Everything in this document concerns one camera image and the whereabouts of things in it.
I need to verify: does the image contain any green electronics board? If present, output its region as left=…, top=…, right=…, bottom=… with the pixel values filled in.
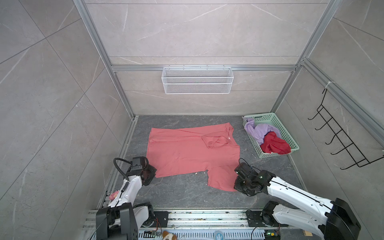
left=265, top=231, right=281, bottom=240

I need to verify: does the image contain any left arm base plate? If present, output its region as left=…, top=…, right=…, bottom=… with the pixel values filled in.
left=142, top=211, right=169, bottom=228

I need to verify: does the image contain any lilac t shirt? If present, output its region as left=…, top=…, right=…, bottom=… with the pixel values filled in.
left=244, top=118, right=281, bottom=145

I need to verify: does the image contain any aluminium rail frame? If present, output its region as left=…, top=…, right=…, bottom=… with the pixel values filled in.
left=81, top=208, right=334, bottom=232

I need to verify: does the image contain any brown white round object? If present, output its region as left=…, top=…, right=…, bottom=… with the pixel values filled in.
left=162, top=231, right=177, bottom=240

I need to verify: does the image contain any small pink toy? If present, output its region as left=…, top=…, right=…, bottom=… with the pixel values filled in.
left=109, top=191, right=120, bottom=201

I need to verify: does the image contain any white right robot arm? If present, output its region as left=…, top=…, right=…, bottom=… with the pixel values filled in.
left=234, top=163, right=361, bottom=240

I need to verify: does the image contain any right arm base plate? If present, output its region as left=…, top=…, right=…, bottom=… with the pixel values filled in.
left=245, top=210, right=288, bottom=228

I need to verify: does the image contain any white wire mesh basket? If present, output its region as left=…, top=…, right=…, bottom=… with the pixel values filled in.
left=162, top=67, right=234, bottom=95

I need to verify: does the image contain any black wire hook rack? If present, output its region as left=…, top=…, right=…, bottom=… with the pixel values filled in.
left=308, top=89, right=384, bottom=171

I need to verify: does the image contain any white slotted cable duct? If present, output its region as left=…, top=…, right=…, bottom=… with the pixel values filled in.
left=138, top=229, right=267, bottom=240

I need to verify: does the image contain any green plastic basket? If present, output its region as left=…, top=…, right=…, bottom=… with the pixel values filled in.
left=243, top=113, right=300, bottom=159

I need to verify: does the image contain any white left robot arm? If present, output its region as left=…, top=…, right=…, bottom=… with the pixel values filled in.
left=94, top=158, right=157, bottom=240

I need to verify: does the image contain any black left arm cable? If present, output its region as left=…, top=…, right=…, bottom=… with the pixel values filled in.
left=112, top=157, right=133, bottom=182

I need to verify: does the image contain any dark red t shirt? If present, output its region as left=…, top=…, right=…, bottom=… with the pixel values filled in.
left=260, top=132, right=291, bottom=155

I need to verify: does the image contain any pink t shirt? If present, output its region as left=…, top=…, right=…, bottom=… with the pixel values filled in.
left=147, top=123, right=241, bottom=192

